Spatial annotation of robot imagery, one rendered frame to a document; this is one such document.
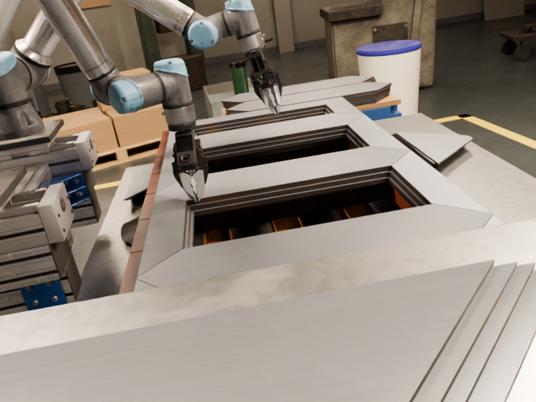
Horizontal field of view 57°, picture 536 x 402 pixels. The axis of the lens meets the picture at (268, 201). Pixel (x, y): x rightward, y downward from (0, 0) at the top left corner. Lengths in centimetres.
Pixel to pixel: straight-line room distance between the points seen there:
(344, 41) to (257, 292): 519
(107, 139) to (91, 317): 419
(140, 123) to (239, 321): 435
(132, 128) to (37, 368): 432
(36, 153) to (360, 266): 124
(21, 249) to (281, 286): 75
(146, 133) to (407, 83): 239
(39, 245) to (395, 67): 366
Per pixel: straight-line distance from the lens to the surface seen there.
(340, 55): 568
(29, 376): 51
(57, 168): 165
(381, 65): 443
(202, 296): 57
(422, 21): 584
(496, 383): 45
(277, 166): 147
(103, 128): 473
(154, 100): 120
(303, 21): 1045
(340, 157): 148
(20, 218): 117
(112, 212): 187
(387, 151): 151
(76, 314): 61
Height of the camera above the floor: 136
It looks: 24 degrees down
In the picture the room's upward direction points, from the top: 9 degrees counter-clockwise
